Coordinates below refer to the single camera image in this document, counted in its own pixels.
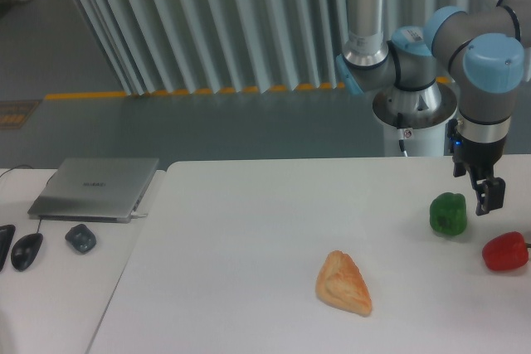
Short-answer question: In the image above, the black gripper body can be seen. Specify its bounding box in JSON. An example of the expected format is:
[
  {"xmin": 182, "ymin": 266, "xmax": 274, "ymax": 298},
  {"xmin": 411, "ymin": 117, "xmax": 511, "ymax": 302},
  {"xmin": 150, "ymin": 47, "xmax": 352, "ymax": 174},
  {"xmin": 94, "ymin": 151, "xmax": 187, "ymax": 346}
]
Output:
[{"xmin": 447, "ymin": 119, "xmax": 506, "ymax": 180}]

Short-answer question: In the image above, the red bell pepper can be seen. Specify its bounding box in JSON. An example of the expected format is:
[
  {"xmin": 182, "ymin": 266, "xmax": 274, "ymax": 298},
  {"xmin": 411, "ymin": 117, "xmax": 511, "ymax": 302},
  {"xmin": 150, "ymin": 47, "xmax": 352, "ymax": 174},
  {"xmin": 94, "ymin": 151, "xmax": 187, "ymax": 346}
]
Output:
[{"xmin": 482, "ymin": 231, "xmax": 530, "ymax": 271}]

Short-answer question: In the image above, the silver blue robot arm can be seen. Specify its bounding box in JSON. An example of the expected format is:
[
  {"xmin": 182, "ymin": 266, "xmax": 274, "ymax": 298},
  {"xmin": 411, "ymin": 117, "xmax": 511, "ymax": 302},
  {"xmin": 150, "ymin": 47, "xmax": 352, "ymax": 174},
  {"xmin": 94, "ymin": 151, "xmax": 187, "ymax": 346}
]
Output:
[{"xmin": 336, "ymin": 0, "xmax": 530, "ymax": 215}]

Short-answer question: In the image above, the green bell pepper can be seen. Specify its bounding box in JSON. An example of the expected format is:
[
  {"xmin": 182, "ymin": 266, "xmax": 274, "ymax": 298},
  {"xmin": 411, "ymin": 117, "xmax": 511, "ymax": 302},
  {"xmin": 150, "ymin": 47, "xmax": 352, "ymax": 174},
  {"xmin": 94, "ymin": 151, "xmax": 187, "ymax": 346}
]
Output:
[{"xmin": 429, "ymin": 192, "xmax": 467, "ymax": 236}]

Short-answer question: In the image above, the golden triangular pastry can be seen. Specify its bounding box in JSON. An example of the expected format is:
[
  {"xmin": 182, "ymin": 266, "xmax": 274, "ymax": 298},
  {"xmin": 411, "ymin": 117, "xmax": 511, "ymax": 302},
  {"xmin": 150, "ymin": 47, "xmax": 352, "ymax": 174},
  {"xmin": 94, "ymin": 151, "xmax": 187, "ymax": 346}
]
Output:
[{"xmin": 315, "ymin": 250, "xmax": 373, "ymax": 317}]

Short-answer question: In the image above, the corrugated grey folding screen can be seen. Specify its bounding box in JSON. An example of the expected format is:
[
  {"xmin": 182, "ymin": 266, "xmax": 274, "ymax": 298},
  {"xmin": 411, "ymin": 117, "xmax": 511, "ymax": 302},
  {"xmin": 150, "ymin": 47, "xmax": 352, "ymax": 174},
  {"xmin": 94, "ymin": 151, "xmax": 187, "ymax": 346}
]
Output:
[{"xmin": 51, "ymin": 0, "xmax": 531, "ymax": 96}]

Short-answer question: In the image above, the silver closed laptop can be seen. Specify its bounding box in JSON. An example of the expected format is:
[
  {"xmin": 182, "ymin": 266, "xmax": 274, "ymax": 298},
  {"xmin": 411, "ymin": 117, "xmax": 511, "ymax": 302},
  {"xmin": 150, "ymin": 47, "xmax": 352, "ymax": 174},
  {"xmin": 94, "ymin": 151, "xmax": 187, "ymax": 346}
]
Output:
[{"xmin": 27, "ymin": 158, "xmax": 159, "ymax": 222}]

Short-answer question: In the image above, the dark grey small controller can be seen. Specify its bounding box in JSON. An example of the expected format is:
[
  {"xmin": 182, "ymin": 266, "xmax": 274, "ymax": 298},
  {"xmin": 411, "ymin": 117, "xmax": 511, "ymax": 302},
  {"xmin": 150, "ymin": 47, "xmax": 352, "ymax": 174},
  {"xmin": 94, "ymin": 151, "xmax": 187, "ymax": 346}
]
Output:
[{"xmin": 65, "ymin": 224, "xmax": 97, "ymax": 255}]

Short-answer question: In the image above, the black computer mouse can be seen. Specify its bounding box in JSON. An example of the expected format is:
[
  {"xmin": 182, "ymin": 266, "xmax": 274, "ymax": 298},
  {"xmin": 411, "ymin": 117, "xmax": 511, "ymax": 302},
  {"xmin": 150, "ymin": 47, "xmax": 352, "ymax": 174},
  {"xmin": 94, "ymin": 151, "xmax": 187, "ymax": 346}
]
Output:
[{"xmin": 11, "ymin": 232, "xmax": 43, "ymax": 272}]

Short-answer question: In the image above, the black keyboard edge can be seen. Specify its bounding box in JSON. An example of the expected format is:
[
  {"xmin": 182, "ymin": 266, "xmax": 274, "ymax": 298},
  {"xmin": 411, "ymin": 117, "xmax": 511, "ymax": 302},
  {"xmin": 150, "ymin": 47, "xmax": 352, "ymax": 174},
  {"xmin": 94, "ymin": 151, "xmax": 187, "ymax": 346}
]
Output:
[{"xmin": 0, "ymin": 224, "xmax": 16, "ymax": 271}]

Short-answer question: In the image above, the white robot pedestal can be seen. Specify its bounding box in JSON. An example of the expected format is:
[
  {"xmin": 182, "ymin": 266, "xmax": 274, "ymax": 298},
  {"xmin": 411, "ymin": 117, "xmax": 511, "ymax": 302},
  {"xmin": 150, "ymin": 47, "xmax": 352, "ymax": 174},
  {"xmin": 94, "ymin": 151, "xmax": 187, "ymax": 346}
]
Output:
[{"xmin": 373, "ymin": 83, "xmax": 457, "ymax": 157}]

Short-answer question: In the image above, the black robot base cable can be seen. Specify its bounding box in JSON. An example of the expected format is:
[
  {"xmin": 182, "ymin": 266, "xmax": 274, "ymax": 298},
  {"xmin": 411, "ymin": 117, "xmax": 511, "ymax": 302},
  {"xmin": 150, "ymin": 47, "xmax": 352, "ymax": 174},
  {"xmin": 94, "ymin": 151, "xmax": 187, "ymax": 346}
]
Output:
[{"xmin": 394, "ymin": 111, "xmax": 409, "ymax": 158}]

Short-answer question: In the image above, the white laptop plug cable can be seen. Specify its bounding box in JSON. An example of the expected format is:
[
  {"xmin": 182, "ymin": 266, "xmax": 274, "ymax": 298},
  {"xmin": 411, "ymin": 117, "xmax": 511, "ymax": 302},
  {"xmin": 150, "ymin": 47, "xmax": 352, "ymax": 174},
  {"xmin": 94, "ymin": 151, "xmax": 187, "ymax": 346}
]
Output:
[{"xmin": 131, "ymin": 170, "xmax": 163, "ymax": 220}]

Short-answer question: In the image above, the black mouse cable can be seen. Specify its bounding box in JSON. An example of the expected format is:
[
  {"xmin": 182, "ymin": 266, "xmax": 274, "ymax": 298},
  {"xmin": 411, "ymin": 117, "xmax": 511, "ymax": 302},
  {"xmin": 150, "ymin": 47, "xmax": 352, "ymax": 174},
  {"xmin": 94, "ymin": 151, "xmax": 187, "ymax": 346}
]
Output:
[{"xmin": 0, "ymin": 165, "xmax": 63, "ymax": 235}]

